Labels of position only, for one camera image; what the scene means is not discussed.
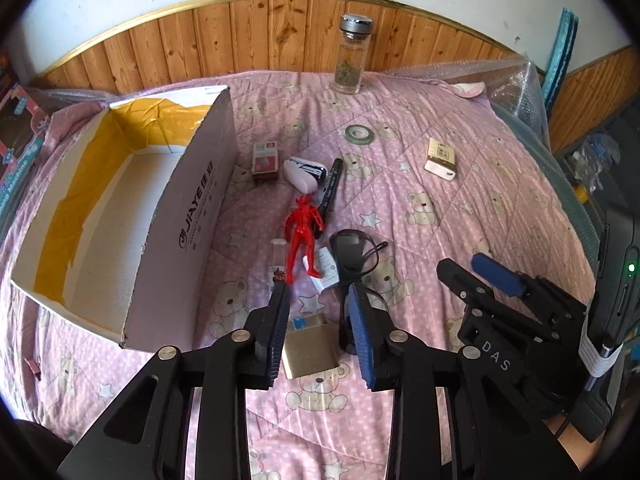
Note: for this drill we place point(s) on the red toy figurine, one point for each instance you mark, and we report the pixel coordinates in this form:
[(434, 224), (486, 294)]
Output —
[(300, 230)]

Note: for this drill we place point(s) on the white cardboard box yellow tape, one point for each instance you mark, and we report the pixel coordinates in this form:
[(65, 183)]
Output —
[(125, 220)]

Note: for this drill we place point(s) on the gold white tissue pack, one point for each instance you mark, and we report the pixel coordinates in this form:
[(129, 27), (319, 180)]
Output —
[(440, 157)]

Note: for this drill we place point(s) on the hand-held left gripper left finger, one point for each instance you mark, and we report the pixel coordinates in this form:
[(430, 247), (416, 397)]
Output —
[(277, 332)]

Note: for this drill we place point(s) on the small clear plastic tube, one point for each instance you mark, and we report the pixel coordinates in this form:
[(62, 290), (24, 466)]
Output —
[(278, 257)]

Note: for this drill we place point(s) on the small pink white cloth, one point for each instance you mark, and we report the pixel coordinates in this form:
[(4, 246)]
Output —
[(470, 90)]

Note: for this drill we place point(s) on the green tape roll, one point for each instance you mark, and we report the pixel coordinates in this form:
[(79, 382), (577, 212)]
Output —
[(348, 134)]

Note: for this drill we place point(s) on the black glasses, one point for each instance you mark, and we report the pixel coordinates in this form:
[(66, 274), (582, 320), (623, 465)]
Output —
[(350, 250)]

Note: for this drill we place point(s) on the small gold box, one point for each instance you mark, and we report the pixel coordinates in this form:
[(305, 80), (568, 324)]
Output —
[(310, 350)]

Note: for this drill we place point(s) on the pink toy box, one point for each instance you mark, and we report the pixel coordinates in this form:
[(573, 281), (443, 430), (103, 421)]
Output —
[(20, 125)]

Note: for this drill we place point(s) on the pink binder clip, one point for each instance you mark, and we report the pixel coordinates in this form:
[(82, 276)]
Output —
[(32, 365)]

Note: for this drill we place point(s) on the black marker pen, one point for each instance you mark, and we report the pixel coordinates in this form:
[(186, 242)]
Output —
[(327, 195)]

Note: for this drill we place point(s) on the white stapler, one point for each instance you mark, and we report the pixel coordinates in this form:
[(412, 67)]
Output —
[(300, 180)]

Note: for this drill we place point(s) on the blue foam panel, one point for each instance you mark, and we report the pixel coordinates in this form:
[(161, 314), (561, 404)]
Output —
[(560, 55)]

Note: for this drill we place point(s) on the person's right forearm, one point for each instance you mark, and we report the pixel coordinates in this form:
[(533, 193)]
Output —
[(575, 455)]

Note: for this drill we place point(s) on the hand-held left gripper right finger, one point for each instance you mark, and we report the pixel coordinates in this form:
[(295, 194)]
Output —
[(361, 335)]

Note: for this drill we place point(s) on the red white staples box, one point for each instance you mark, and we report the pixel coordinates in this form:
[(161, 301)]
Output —
[(265, 160)]

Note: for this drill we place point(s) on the blue white plastic bag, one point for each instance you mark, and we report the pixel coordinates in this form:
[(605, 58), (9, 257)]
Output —
[(595, 152)]

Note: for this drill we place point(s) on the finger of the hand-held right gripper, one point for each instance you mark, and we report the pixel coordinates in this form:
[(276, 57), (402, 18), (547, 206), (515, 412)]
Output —
[(462, 285), (500, 275)]

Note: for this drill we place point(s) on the bubble wrap sheet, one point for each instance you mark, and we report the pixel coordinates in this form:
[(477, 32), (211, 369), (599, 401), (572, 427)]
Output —
[(510, 85)]

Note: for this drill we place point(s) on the glass jar silver lid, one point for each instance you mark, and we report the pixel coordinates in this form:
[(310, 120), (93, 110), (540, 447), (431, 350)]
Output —
[(350, 65)]

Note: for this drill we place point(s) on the small yellow object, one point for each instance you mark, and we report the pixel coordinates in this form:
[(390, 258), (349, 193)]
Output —
[(582, 193)]

